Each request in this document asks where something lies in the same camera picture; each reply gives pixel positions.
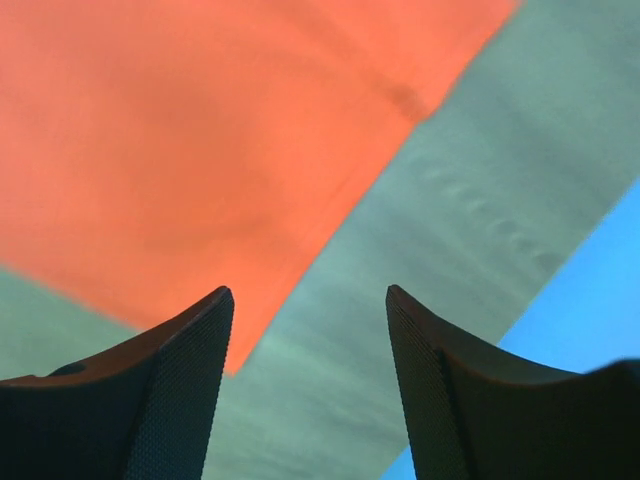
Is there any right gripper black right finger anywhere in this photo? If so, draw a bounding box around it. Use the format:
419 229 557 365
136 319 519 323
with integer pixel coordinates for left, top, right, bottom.
386 285 639 479

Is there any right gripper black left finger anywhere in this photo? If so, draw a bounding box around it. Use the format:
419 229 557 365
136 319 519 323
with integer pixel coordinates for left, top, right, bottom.
1 287 234 479

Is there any orange t shirt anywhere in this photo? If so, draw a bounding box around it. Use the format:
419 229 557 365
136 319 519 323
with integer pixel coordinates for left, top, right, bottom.
1 1 517 373

